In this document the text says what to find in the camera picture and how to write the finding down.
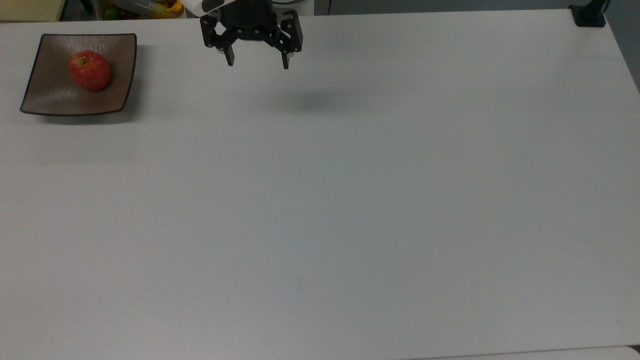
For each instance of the red apple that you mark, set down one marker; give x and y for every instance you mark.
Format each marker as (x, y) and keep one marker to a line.
(90, 70)

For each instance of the beige board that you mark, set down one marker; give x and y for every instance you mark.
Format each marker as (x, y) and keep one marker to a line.
(30, 9)

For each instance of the brown square ceramic plate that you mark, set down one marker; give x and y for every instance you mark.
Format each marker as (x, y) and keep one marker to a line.
(55, 95)

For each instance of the container with yellow items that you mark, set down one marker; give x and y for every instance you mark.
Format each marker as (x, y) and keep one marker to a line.
(145, 7)

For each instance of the black stand base clamp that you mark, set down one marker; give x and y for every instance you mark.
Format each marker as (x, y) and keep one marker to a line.
(589, 14)

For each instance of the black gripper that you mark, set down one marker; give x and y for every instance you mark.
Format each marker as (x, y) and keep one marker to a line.
(248, 17)

